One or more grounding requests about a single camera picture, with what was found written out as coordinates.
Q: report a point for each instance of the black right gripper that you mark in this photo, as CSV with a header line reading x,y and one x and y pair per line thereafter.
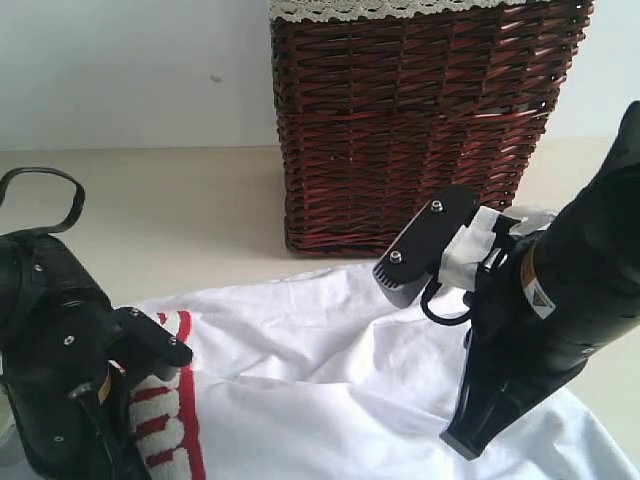
x,y
510,369

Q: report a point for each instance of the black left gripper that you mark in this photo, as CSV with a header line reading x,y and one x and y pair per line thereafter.
x,y
71,406

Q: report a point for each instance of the white t-shirt with red lettering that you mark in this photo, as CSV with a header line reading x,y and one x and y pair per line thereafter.
x,y
318,376

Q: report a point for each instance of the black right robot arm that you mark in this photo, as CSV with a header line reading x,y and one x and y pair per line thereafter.
x,y
559,297

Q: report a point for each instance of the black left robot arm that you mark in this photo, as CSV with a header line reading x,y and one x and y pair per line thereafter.
x,y
59,335

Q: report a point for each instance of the brown wicker basket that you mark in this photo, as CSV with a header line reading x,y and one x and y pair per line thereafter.
x,y
373,116

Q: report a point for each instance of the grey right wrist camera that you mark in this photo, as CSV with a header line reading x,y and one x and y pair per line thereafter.
x,y
414,257

